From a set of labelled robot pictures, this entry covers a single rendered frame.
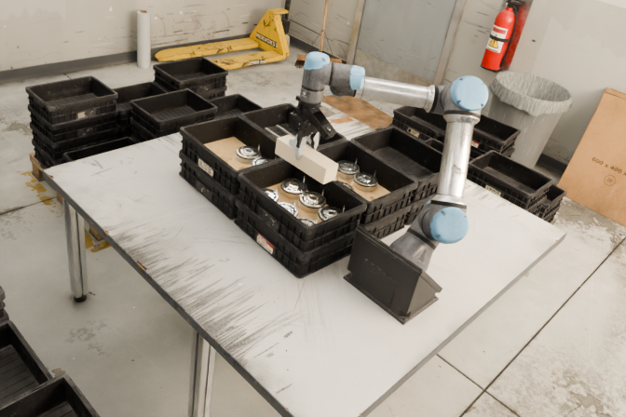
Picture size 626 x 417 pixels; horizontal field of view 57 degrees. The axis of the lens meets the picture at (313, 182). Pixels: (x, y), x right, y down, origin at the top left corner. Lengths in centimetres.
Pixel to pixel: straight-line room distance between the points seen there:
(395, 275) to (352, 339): 25
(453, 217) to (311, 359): 61
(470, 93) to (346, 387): 97
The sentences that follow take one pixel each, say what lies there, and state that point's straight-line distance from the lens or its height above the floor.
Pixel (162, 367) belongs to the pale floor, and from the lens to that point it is 265.
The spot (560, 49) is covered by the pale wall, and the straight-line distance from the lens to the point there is 482.
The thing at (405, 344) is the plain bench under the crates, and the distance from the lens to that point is 192.
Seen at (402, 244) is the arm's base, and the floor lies 91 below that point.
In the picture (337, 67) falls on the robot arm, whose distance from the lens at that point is 183.
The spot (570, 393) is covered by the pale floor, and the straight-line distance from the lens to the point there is 310.
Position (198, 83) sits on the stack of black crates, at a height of 55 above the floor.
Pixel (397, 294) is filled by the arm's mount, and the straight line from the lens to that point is 194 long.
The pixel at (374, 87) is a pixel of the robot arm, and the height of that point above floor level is 133.
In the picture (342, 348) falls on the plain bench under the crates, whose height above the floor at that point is 70.
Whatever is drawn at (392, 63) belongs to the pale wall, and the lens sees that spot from 556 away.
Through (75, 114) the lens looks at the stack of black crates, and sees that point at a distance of 341.
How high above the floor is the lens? 204
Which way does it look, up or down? 31 degrees down
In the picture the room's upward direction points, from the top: 10 degrees clockwise
